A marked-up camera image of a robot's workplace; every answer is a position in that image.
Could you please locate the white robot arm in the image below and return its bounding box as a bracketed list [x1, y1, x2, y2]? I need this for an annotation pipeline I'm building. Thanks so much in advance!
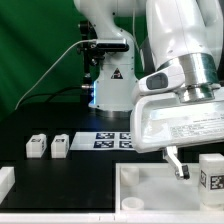
[73, 0, 224, 179]

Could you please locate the green backdrop curtain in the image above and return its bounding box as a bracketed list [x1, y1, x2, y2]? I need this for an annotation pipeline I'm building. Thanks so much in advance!
[0, 0, 155, 114]

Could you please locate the white cable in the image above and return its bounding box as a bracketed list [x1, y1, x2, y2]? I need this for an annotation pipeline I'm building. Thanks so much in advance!
[14, 39, 98, 111]

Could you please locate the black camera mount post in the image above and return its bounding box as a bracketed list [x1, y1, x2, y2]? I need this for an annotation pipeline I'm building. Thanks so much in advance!
[76, 20, 105, 88]

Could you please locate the white left obstacle block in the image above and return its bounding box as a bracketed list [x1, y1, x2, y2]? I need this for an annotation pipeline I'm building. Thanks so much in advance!
[0, 167, 15, 204]

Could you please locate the black cable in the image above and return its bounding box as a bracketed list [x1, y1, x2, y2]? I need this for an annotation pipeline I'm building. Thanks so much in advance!
[19, 87, 84, 107]

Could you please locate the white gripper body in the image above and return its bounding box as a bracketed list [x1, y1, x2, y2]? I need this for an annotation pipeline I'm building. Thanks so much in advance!
[130, 88, 224, 153]

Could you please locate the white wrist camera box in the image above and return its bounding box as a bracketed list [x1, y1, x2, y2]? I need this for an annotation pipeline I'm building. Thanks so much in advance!
[131, 64, 185, 104]

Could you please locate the white sheet with markers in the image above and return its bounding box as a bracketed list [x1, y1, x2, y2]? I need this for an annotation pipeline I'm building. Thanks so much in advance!
[70, 132, 133, 150]

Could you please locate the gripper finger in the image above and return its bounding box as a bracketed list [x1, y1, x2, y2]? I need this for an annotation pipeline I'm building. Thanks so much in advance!
[163, 146, 190, 180]

